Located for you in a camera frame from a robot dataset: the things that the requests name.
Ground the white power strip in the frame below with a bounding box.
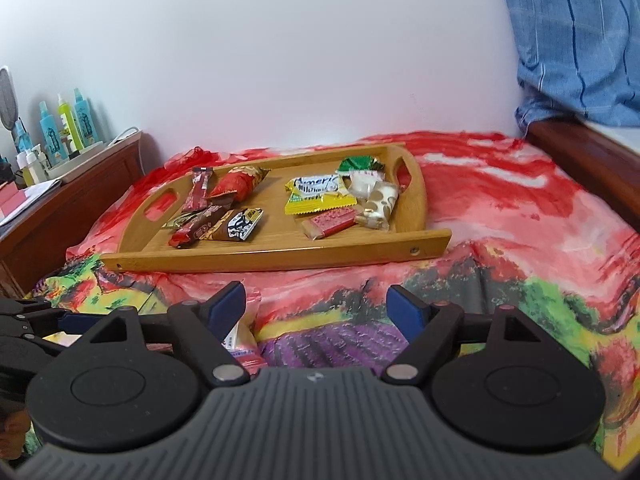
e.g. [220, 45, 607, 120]
[46, 141, 106, 179]

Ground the blue plaid cloth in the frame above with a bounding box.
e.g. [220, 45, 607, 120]
[492, 0, 640, 129]

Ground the yellow snack packet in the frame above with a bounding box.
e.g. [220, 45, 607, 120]
[283, 173, 359, 216]

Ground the tall teal spray bottle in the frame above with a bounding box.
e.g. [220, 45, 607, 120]
[73, 88, 96, 147]
[39, 101, 62, 162]

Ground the person's left hand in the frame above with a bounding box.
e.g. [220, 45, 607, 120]
[0, 404, 29, 457]

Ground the yellow-green spray bottle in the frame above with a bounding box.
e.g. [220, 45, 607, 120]
[56, 93, 84, 154]

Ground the small red clear-wrapped packet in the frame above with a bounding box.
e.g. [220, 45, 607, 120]
[301, 208, 359, 240]

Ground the brown red chocolate bar packet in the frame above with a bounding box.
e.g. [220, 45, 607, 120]
[168, 204, 232, 250]

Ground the printed landscape blanket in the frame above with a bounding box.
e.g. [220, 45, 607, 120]
[25, 130, 640, 471]

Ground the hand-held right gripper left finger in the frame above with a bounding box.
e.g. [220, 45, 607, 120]
[45, 281, 251, 387]

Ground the stack of papers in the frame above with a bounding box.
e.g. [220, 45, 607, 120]
[0, 179, 62, 227]

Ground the long dark red packet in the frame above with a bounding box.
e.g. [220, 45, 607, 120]
[182, 166, 214, 212]

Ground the clear white candy packet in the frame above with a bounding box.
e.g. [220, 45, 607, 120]
[347, 170, 401, 232]

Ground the wooden bed frame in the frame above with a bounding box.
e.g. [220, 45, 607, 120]
[525, 117, 640, 234]

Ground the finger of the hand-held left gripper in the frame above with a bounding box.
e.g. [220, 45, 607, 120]
[0, 298, 77, 337]

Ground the pink snack packet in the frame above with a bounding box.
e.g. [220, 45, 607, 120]
[222, 292, 264, 379]

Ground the gold foil packet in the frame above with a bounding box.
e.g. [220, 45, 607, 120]
[162, 210, 201, 229]

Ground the wooden tray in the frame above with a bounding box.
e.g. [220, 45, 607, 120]
[100, 144, 453, 274]

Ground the brown sunflower seed packet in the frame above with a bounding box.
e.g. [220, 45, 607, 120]
[200, 207, 265, 242]

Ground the white cable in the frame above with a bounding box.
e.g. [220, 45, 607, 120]
[104, 127, 147, 172]

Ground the red pumpkin seed packet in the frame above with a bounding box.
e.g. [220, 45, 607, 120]
[206, 163, 271, 202]

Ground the green snack packet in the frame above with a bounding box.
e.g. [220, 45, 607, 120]
[337, 155, 386, 176]

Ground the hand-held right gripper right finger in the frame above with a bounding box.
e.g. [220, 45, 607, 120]
[384, 284, 588, 387]

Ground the wooden cabinet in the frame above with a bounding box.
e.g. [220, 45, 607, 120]
[0, 132, 144, 297]

